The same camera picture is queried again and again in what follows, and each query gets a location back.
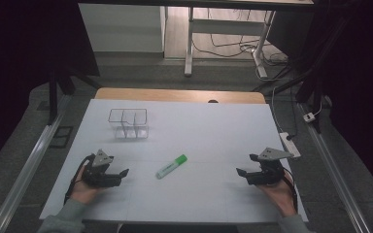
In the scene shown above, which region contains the white cabinet panel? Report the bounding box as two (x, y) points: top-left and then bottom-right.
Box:
(78, 3), (167, 53)

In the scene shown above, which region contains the white power strip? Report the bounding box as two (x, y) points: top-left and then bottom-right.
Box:
(278, 131), (302, 159)

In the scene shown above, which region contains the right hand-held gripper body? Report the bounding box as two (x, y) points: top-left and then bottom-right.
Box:
(249, 147), (295, 186)

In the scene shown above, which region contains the green highlighter pen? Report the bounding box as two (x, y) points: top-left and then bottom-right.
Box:
(155, 153), (188, 180)

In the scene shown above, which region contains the white cable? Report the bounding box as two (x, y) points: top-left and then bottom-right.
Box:
(270, 84), (288, 134)

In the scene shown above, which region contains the aluminium rail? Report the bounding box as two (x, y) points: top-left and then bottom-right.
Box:
(296, 102), (373, 233)
(0, 94), (73, 233)

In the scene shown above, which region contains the dark curtain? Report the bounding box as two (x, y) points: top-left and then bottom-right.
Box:
(266, 0), (373, 202)
(0, 0), (101, 178)

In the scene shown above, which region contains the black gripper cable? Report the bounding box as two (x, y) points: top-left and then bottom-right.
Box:
(283, 168), (299, 213)
(63, 154), (95, 206)

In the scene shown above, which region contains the black metal stand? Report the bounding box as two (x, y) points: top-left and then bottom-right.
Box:
(252, 13), (354, 134)
(47, 66), (103, 126)

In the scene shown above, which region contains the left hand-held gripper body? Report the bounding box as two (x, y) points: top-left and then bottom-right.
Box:
(82, 149), (122, 188)

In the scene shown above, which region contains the white table cover sheet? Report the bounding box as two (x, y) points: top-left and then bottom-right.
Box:
(39, 98), (309, 224)

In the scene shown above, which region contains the person's left hand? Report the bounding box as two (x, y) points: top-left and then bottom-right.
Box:
(70, 164), (109, 205)

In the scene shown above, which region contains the person's right hand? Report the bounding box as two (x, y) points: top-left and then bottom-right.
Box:
(257, 170), (298, 218)

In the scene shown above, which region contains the clear plastic divided organizer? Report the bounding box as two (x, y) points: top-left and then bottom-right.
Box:
(107, 108), (151, 141)

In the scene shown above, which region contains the tangle of floor cables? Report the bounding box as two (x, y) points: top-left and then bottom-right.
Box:
(191, 8), (289, 82)

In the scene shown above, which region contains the black floor frame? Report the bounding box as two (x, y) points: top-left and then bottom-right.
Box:
(49, 125), (75, 150)

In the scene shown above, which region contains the white desk frame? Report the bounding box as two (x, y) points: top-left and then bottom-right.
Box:
(184, 6), (277, 80)

